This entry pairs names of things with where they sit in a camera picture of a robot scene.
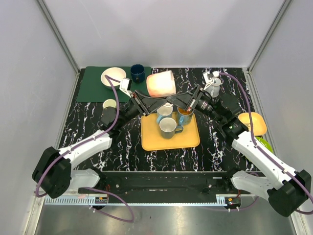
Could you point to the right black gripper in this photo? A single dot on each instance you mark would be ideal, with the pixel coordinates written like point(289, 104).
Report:
point(185, 100)

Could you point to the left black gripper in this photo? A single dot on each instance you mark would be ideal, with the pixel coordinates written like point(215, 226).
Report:
point(139, 105)

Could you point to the orange interior blue mug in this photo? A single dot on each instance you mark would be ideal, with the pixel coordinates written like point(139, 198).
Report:
point(184, 117)

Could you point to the light blue footed mug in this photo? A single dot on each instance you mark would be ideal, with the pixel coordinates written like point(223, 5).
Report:
point(213, 91)

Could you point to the pink mug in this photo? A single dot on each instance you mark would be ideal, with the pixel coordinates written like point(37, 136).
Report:
point(161, 84)

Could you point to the light green mug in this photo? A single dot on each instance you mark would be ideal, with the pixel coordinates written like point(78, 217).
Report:
point(109, 103)

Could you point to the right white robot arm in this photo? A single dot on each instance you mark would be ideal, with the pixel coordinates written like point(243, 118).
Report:
point(285, 188)

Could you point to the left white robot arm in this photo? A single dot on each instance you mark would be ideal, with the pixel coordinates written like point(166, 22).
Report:
point(52, 173)

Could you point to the dark blue mug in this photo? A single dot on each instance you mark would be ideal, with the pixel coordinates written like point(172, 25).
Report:
point(137, 73)

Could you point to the white interior grey mug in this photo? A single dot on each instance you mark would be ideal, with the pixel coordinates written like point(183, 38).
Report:
point(169, 128)

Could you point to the cream bowl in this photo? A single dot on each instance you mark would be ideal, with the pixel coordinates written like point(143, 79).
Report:
point(117, 74)

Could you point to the orange plastic tray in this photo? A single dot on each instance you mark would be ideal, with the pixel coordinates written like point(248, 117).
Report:
point(152, 140)

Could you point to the dark green mat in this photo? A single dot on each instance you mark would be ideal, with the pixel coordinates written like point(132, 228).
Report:
point(93, 90)

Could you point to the yellow square plate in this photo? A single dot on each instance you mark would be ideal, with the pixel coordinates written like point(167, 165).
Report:
point(259, 125)

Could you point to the lime green plate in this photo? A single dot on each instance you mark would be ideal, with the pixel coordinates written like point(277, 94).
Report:
point(265, 144)

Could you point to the white mug blue handle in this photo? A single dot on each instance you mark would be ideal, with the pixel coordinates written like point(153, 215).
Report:
point(165, 111)

